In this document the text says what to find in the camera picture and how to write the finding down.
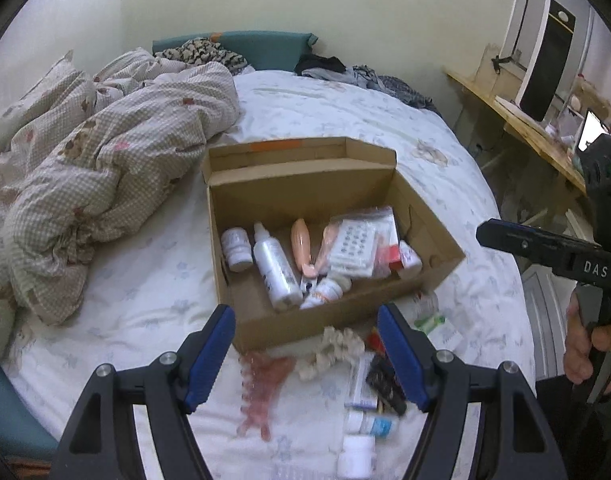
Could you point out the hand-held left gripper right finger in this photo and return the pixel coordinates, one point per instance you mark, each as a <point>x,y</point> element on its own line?
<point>403,355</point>

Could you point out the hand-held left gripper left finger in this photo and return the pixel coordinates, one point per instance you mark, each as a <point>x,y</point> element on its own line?
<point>210,355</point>

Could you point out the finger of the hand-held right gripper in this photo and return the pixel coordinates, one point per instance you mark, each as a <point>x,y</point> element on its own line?
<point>525,247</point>

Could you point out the dark red box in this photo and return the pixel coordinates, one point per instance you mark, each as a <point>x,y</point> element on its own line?
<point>375,341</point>

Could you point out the slim black box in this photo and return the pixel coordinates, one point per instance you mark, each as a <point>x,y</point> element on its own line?
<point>385,385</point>

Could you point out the green and white box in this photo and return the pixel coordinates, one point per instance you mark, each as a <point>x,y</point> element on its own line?
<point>430,323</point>

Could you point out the white medicine box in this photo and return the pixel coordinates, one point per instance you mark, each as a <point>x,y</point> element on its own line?
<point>448,341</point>

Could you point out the small blue white box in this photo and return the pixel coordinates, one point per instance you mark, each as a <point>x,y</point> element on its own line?
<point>360,380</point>

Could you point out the pink hair claw clip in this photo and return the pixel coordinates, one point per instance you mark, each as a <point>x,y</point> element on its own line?
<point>263,385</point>

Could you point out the brown cardboard box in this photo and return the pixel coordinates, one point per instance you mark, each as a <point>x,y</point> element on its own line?
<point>265,325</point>

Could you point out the cream hair scrunchie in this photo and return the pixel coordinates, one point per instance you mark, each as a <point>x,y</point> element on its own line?
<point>330,355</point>

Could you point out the white bottle teal label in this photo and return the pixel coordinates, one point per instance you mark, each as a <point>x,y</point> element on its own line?
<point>378,426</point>

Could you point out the white box red stripe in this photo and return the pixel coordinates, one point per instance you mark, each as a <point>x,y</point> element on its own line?
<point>410,258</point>

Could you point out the white bottle orange label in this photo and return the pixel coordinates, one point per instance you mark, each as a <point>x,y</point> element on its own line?
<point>323,292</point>

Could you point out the white spray bottle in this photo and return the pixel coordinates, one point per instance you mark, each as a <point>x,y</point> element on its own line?
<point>275,270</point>

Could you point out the white pill bottle red label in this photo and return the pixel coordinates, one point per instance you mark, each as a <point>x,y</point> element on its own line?
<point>235,250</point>

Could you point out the small white pill bottle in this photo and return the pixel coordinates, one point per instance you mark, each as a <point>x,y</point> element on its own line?
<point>355,457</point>

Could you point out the blister pack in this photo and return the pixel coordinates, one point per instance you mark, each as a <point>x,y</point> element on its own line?
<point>355,245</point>

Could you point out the peach plastic handheld device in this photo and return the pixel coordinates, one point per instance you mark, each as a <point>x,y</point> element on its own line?
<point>302,245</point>

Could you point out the person's right hand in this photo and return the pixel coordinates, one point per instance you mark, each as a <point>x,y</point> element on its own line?
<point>578,350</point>

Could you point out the white cabinet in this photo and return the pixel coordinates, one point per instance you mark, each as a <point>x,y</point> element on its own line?
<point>545,310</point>

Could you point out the laptop screen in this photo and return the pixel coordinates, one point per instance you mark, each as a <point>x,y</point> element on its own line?
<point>593,130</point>

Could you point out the black and white tower fan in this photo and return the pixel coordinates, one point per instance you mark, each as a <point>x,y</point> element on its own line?
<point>545,65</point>

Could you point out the checked beige duvet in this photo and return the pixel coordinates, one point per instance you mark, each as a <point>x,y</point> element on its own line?
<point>85,185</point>

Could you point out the grey patterned cloth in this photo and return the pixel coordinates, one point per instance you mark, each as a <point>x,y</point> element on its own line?
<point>385,82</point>

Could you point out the black garment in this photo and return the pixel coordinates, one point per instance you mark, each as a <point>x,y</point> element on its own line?
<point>320,64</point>

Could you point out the leopard print cloth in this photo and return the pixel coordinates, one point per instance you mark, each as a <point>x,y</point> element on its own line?
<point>200,50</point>

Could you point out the wooden wall desk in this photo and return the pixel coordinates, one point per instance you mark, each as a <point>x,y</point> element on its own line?
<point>525,125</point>

